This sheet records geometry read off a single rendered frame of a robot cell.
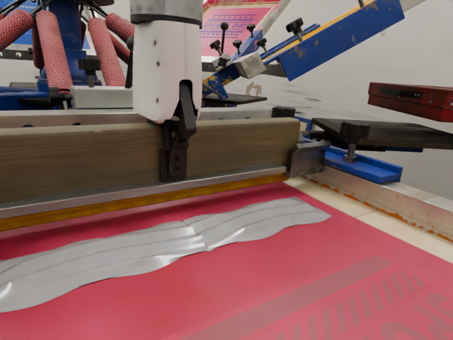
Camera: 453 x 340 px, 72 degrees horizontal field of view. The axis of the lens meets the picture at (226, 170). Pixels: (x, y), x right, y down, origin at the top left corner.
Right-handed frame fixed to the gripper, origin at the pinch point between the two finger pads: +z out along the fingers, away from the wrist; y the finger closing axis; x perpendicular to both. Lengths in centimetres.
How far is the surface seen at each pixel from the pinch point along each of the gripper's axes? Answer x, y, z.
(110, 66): 5, -50, -9
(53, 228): -12.9, 0.6, 6.0
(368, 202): 25.1, 11.6, 5.5
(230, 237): 2.6, 11.0, 5.6
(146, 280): -7.0, 13.1, 5.9
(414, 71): 200, -80, -15
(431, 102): 88, -13, -4
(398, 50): 200, -94, -27
